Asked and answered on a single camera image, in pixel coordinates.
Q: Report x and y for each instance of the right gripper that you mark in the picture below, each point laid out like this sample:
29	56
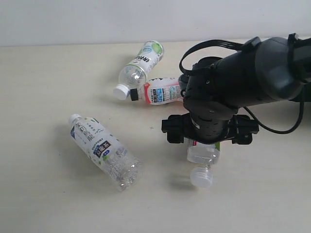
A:
239	129

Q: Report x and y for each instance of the orange green label bottle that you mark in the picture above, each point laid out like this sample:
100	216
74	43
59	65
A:
204	156

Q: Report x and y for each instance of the green label clear bottle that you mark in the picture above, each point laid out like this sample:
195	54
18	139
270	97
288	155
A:
135	73

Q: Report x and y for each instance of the pink label black-cap bottle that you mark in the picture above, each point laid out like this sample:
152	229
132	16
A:
158	91

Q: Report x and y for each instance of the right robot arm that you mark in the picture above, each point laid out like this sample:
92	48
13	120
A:
220	91

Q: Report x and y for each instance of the Suntory white label bottle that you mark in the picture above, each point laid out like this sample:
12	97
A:
105	151

